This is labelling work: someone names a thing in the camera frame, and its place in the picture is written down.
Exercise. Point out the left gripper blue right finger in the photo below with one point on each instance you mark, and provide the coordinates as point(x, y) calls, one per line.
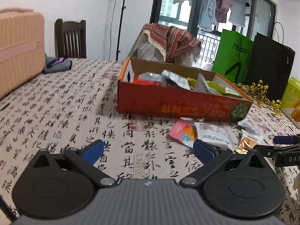
point(204, 152)

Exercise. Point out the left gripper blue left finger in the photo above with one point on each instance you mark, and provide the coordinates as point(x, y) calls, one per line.
point(92, 152)

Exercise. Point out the white red snack packet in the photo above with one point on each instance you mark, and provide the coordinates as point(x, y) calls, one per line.
point(219, 134)

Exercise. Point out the pink white fish snack pouch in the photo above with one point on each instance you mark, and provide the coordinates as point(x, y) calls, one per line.
point(184, 132)

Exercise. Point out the gold foil snack packet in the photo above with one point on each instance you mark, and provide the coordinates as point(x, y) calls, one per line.
point(245, 144)

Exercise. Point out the green white snack packet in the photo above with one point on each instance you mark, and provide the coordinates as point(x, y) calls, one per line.
point(206, 86)

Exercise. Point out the white grey snack packet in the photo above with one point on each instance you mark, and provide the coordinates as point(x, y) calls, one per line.
point(177, 79)

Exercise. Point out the clear white packet right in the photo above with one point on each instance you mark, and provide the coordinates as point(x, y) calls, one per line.
point(248, 130)

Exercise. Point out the calligraphy print tablecloth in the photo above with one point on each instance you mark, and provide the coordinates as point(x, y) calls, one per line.
point(74, 108)

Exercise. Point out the yellow-green snack carton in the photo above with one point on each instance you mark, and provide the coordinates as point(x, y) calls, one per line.
point(291, 100)

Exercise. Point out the yellow artificial flower branch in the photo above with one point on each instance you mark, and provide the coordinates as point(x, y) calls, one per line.
point(258, 92)

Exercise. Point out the orange cardboard snack box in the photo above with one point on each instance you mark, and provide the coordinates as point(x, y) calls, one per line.
point(173, 101)

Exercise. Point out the red blue snack packets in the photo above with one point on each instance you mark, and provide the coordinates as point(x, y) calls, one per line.
point(149, 78)

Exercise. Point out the black paper shopping bag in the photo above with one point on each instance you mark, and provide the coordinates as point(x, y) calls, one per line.
point(272, 63)

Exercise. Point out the green paper shopping bag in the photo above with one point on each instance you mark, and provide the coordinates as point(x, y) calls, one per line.
point(233, 56)

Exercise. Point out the studio light on stand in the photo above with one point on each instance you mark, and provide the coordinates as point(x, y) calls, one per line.
point(123, 7)

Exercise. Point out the red patterned draped blanket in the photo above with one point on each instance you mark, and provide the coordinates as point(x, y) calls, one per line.
point(166, 44)

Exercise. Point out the dark wooden chair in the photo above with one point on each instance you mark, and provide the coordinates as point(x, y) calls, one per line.
point(70, 39)

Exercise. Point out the pink hard-shell suitcase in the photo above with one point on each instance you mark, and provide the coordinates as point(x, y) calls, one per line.
point(22, 47)

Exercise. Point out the hanging clothes on balcony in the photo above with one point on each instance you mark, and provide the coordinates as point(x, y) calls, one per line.
point(215, 12)

